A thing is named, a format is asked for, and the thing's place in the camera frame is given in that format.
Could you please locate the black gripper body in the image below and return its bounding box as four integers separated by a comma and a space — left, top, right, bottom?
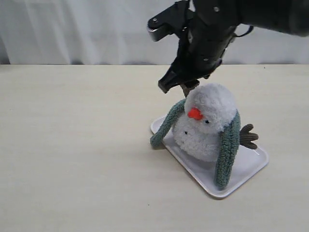
176, 15, 237, 79

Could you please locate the white plush snowman toy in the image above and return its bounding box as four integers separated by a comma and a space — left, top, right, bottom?
170, 81, 259, 162

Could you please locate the green fleece scarf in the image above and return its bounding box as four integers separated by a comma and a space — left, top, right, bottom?
150, 99, 240, 189

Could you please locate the white rectangular plastic tray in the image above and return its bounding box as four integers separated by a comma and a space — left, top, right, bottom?
150, 116, 269, 199

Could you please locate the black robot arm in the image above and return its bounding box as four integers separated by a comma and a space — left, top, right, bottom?
157, 0, 309, 93

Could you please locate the white curtain backdrop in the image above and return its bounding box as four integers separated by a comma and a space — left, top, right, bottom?
0, 0, 309, 65

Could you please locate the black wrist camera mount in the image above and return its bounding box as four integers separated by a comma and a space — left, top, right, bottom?
147, 0, 195, 42

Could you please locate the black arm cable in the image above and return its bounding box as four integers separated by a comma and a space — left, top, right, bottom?
233, 25, 254, 38

